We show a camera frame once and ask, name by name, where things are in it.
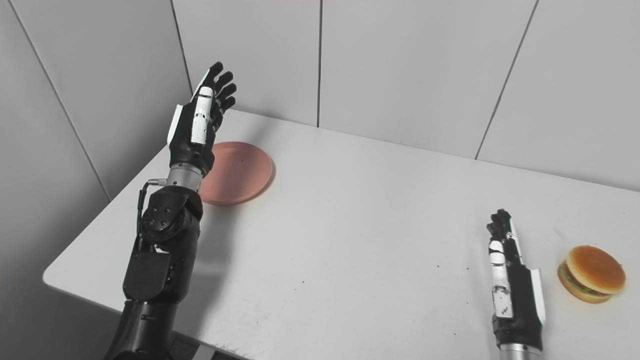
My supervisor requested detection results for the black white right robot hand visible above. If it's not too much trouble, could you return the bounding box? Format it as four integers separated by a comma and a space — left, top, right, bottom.
486, 209, 547, 351

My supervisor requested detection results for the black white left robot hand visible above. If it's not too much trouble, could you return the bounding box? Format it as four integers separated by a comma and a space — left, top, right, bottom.
166, 61, 238, 177

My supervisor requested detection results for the pink round plate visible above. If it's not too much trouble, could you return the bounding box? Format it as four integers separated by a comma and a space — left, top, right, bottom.
199, 141, 274, 206

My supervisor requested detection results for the toy hamburger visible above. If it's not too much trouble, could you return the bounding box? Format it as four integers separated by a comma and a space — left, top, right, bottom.
557, 245, 627, 304

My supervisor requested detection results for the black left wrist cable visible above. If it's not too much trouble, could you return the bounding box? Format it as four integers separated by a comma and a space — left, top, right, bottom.
136, 178, 168, 251

